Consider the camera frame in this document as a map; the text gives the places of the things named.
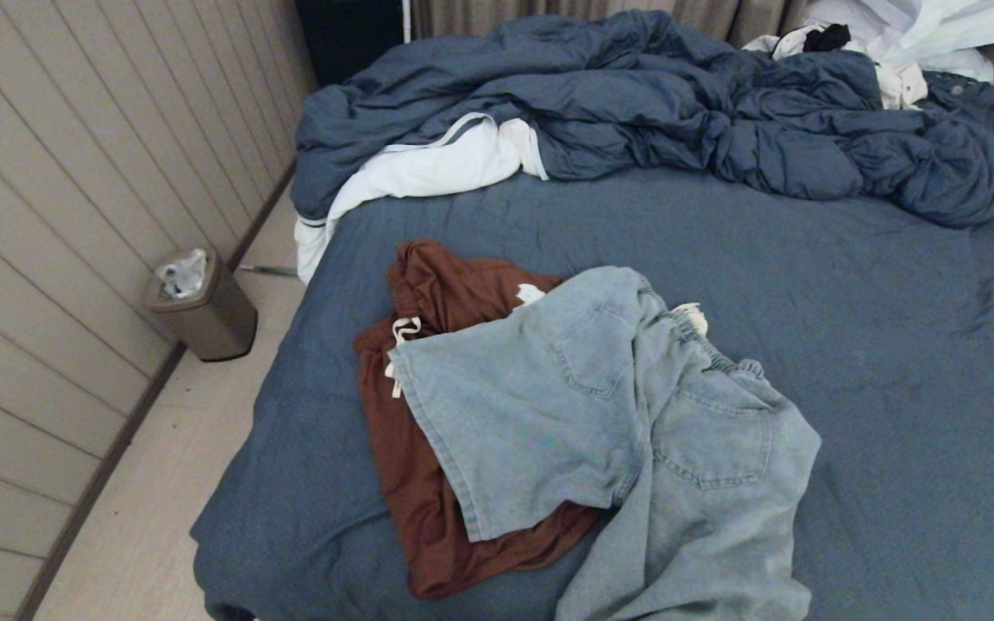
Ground light blue denim jeans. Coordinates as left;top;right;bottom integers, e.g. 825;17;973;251
387;265;823;621

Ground rust brown shorts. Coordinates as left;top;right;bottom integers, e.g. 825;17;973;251
352;239;606;602

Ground dark blue crumpled duvet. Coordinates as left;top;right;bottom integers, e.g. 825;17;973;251
290;9;994;229

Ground brown trash bin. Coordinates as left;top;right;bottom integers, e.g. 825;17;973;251
143;250;258;361

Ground black cabinet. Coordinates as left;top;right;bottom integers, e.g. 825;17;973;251
294;0;407;87

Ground white plastic bin bag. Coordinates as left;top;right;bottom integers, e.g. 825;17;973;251
156;249;207;300

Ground beige curtain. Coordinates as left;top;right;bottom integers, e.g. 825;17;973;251
411;0;817;48

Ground blue bed sheet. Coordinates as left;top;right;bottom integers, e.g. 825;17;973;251
189;164;994;621

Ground small black garment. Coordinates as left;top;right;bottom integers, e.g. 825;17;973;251
803;23;852;53

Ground cream jacket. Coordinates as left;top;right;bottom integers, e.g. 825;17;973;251
743;26;929;110

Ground white shirt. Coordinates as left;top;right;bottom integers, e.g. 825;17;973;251
803;0;994;83

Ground dark denim garment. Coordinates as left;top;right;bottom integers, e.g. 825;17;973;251
924;71;994;186

